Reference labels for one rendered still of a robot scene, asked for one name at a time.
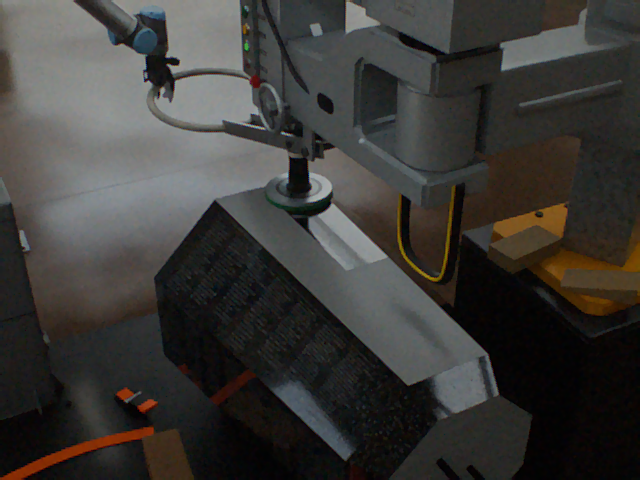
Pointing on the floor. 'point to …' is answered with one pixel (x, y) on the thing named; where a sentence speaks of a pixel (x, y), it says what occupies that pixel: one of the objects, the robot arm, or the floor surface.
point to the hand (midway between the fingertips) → (165, 97)
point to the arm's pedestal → (20, 327)
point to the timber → (166, 456)
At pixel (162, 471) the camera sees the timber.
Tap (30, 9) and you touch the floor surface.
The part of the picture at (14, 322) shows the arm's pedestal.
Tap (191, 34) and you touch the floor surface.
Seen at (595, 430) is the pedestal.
